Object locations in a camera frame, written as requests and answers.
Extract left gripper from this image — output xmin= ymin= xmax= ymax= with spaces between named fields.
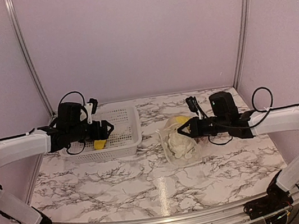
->
xmin=67 ymin=117 xmax=115 ymax=145

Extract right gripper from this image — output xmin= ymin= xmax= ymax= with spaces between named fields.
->
xmin=175 ymin=112 xmax=230 ymax=141

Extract yellow fake corn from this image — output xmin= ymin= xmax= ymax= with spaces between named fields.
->
xmin=93 ymin=139 xmax=107 ymax=150
xmin=174 ymin=115 xmax=190 ymax=124

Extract white fake cauliflower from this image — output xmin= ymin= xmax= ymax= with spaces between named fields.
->
xmin=167 ymin=131 xmax=196 ymax=160

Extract clear zip top bag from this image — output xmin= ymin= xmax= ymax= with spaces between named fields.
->
xmin=156 ymin=115 xmax=202 ymax=168

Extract white plastic basket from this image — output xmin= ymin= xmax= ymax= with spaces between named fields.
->
xmin=55 ymin=104 xmax=146 ymax=167

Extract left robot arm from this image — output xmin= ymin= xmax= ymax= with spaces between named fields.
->
xmin=0 ymin=97 xmax=115 ymax=224

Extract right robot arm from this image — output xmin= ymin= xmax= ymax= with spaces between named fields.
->
xmin=177 ymin=92 xmax=299 ymax=211

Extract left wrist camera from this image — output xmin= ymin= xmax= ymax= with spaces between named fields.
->
xmin=83 ymin=98 xmax=98 ymax=124

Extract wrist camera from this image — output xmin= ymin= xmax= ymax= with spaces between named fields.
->
xmin=83 ymin=98 xmax=98 ymax=124
xmin=185 ymin=96 xmax=206 ymax=119

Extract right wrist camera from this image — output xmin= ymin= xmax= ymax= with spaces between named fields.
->
xmin=185 ymin=96 xmax=206 ymax=119

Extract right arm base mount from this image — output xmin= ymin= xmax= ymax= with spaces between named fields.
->
xmin=243 ymin=183 xmax=294 ymax=220

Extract left aluminium frame post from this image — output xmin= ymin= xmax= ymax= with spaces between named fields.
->
xmin=4 ymin=0 xmax=55 ymax=117

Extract aluminium frame post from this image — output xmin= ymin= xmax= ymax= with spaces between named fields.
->
xmin=4 ymin=0 xmax=55 ymax=117
xmin=233 ymin=0 xmax=251 ymax=90

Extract right aluminium frame post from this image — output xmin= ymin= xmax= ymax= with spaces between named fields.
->
xmin=233 ymin=0 xmax=251 ymax=90

